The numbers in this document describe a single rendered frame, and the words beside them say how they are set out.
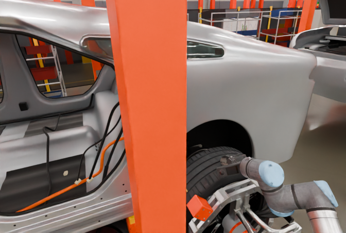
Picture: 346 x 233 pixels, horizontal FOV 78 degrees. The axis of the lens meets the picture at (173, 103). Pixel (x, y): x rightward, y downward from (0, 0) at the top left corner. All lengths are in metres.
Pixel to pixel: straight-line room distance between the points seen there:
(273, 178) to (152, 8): 0.73
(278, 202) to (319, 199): 0.14
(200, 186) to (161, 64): 0.78
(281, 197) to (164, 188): 0.48
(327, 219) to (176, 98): 0.66
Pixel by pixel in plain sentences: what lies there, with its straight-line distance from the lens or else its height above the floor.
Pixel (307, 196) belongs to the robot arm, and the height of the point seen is 1.32.
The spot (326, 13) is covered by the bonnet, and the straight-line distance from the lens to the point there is 4.75.
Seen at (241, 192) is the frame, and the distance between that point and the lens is 1.18.
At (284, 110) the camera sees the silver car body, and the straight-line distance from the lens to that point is 1.76.
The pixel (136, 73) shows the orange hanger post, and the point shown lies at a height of 1.81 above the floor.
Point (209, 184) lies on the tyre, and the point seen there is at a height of 1.14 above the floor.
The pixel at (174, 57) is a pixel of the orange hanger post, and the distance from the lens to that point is 0.52.
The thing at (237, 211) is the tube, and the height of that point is 1.02.
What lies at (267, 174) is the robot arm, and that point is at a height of 1.37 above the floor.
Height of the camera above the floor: 1.94
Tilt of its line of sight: 23 degrees down
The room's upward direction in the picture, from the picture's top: 1 degrees counter-clockwise
